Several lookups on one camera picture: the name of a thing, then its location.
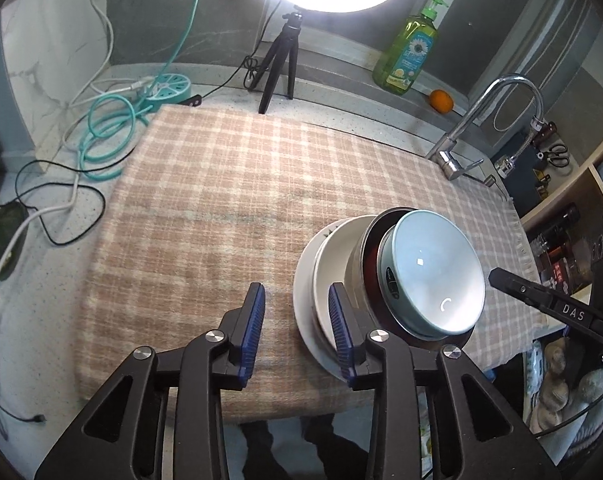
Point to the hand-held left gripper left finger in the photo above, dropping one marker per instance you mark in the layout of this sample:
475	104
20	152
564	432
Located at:
251	330

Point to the dark green object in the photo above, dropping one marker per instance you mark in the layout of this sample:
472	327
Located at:
1	235

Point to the chrome kitchen faucet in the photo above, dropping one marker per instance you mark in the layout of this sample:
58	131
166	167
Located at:
474	115

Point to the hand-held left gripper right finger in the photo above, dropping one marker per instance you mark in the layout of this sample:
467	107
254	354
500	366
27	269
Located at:
341	335

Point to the small steel bowl red outside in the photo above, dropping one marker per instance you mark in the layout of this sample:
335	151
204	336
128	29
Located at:
370	280

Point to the white plate gold leaf print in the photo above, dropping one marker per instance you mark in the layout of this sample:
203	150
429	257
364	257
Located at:
336	260

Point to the beige wooden shelf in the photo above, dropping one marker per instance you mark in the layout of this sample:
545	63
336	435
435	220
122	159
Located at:
571	190

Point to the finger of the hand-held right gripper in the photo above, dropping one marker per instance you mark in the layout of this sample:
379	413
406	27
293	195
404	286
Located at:
521	287

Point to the green dish soap bottle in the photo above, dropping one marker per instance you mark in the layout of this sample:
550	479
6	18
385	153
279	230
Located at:
406	55

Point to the dark knife holder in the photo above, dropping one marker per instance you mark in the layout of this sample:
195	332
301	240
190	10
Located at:
536	175

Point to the dark glass bottles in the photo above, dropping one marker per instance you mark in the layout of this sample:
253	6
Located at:
556	240

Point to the light blue ceramic bowl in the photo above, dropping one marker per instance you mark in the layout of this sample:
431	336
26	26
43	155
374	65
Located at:
431	270

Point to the white plate pink flower sprigs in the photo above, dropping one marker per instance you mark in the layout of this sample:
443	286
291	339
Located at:
304	300

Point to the beige plaid cloth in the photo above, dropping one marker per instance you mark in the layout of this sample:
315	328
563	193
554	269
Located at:
221	200

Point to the person's right hand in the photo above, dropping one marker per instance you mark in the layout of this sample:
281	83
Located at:
556	395

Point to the orange fruit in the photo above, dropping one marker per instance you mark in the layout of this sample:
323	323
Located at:
441	101

